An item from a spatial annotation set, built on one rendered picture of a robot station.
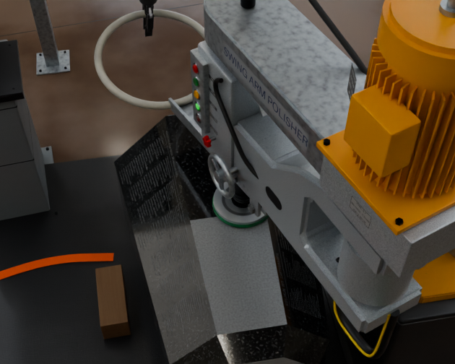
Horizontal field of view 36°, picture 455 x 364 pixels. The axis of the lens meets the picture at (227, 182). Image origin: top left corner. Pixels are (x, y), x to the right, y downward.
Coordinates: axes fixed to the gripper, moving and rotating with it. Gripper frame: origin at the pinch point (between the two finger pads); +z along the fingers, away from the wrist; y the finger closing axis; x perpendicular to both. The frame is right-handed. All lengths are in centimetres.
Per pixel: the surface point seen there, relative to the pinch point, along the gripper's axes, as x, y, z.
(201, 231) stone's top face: 0, 98, -4
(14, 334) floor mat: -77, 92, 84
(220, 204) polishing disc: 9, 90, -6
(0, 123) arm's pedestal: -67, 14, 35
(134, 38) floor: 11, -95, 122
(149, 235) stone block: -16, 88, 14
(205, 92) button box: 2, 77, -60
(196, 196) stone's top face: 2, 82, -1
